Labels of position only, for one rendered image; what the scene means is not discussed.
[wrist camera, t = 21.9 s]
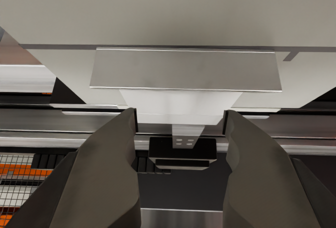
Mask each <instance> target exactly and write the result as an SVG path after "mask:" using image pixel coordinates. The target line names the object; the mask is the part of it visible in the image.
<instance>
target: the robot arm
mask: <svg viewBox="0 0 336 228"><path fill-rule="evenodd" d="M138 132H139V131H138V118H137V108H133V107H129V108H127V109H125V110H124V111H123V112H121V113H120V114H118V115H117V116H116V117H114V118H113V119H111V120H110V121H109V122H107V123H106V124H105V125H103V126H102V127H100V128H99V129H98V130H97V131H95V132H94V133H93V134H92V135H91V136H89V137H88V138H87V139H86V140H85V141H84V143H83V144H82V145H81V146H80V147H79V148H78V149H77V151H75V152H69V153H68V154H67V155H66V156H65V157H64V158H63V160H62V161H61V162H60V163H59V164H58V165H57V166H56V167H55V169H54V170H53V171H52V172H51V173H50V174H49V175H48V176H47V178H46V179H45V180H44V181H43V182H42V183H41V184H40V185H39V187H38V188H37V189H36V190H35V191H34V192H33V193H32V194H31V196H30V197H29V198H28V199H27V200H26V201H25V202H24V203H23V205H22V206H21V207H20V208H19V209H18V210H17V211H16V213H15V214H14V215H13V216H12V218H11V219H10V220H9V221H8V223H7V224H6V225H5V227H4V228H141V224H142V220H141V203H140V193H139V183H138V174H137V172H136V171H135V170H134V169H133V168H132V167H131V165H132V163H133V161H134V160H135V158H136V152H135V142H134V136H135V135H136V133H138ZM222 134H223V135H225V137H226V139H227V140H228V142H229V143H228V149H227V154H226V161H227V163H228V164H229V166H230V167H231V170H232V173H231V174H230V175H229V177H228V182H227V187H226V192H225V197H224V202H223V217H222V228H336V197H335V196H334V195H333V194H332V193H331V192H330V191H329V190H328V189H327V188H326V187H325V186H324V184H323V183H322V182H321V181H320V180H319V179H318V178H317V177H316V176H315V175H314V174H313V173H312V172H311V171H310V170H309V168H308V167H307V166H306V165H305V164H304V163H303V162H302V161H301V160H300V159H298V158H291V157H290V155H289V154H288V153H287V152H286V151H285V150H284V149H283V148H282V147H281V146H280V145H279V144H278V143H277V142H276V141H275V140H274V139H273V138H272V137H271V136H269V135H268V134H267V133H266V132H264V131H263V130H262V129H260V128H259V127H258V126H256V125H255V124H253V123H252V122H251V121H249V120H248V119H246V118H245V117H244V116H242V115H241V114H239V113H238V112H237V111H235V110H231V109H228V110H224V112H223V124H222Z"/></svg>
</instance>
